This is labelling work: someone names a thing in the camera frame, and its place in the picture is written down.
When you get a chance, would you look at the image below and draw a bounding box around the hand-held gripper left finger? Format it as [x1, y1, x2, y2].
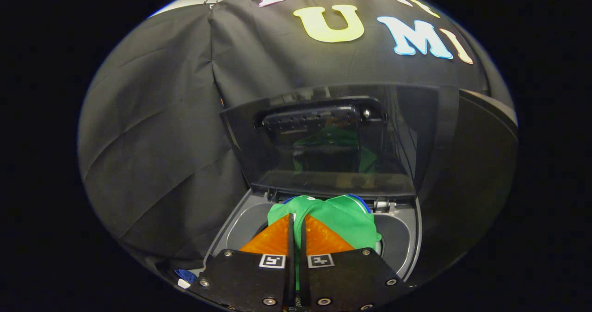
[187, 213, 295, 310]

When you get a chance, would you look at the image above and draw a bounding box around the green polo shirt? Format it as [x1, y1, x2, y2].
[267, 193, 382, 290]

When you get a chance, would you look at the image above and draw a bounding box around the dark washing machine lid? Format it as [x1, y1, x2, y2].
[219, 83, 461, 199]

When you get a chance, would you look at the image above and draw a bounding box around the black backdrop cloth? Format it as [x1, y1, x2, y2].
[78, 0, 491, 269]

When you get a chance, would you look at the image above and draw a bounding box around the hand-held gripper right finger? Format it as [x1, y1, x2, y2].
[298, 213, 410, 310]

